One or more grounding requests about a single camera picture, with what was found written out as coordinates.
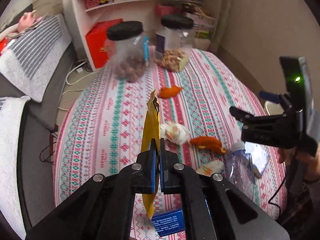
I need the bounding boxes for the yellow snack wrapper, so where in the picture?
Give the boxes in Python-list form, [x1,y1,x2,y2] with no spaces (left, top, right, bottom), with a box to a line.
[141,90,160,219]

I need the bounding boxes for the person's right hand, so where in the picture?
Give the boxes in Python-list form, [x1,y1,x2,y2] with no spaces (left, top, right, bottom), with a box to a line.
[278,146,319,181]

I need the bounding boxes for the plastic jar with pistachios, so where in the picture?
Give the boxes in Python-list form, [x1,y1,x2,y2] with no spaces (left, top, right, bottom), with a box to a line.
[155,14,195,72]

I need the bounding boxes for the grey sofa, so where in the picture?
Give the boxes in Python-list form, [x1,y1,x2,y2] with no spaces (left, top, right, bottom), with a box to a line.
[1,44,77,238]

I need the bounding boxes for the clear plastic water bottle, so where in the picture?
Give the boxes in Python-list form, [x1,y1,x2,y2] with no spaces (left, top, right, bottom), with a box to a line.
[226,141,255,200]

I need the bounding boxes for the white trash bin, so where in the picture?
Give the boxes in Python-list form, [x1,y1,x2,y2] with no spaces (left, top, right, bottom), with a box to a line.
[264,101,284,115]

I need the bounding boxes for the pile of papers and folders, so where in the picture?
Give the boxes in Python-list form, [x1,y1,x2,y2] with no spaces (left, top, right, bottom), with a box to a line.
[182,3,215,39]

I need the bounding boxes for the pink plastic basket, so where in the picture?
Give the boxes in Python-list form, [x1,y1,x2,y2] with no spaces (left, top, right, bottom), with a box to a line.
[155,4,177,17]

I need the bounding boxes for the striped quilted sofa cover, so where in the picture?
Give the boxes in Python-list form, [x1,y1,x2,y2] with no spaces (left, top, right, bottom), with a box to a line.
[1,14,72,102]

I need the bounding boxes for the printed tissue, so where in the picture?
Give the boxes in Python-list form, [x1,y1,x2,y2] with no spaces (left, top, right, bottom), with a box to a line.
[160,122,190,145]

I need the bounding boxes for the white paper cup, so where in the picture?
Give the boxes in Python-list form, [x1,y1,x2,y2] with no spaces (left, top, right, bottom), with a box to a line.
[196,159,224,177]

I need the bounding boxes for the pink plush toy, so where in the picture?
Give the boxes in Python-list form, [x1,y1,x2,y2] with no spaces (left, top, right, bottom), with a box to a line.
[17,10,36,33]

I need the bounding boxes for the dark blue box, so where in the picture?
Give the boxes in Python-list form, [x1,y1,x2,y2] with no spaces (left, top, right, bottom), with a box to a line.
[151,209,185,237]

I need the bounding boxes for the white power cable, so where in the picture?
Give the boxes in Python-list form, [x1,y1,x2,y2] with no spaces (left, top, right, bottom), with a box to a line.
[57,60,101,112]

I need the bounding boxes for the red gift box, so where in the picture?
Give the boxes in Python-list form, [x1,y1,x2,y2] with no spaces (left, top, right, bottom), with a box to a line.
[86,18,123,69]

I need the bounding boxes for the orange peel piece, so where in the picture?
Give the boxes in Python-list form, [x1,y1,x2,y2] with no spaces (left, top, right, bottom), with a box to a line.
[158,86,183,99]

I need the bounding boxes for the blue snack box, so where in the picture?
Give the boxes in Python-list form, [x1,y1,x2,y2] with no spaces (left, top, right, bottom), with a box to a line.
[245,142,268,179]

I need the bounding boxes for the plastic jar with dark nuts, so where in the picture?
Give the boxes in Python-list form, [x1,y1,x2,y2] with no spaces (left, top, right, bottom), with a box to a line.
[105,21,149,83]

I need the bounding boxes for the grey curtain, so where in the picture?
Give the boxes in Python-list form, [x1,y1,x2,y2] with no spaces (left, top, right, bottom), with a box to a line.
[210,0,232,53]

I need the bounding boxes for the patterned tablecloth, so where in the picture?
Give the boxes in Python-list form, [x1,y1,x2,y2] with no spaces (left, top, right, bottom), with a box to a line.
[53,45,287,240]

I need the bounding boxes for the orange red cushion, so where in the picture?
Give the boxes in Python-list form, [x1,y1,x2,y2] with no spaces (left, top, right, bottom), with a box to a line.
[0,37,8,53]

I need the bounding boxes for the striped seat cover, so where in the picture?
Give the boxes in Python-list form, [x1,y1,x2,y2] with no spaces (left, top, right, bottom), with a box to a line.
[1,96,30,239]

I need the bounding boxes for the white shelf unit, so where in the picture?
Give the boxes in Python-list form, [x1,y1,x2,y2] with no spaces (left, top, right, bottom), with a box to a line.
[71,0,222,70]

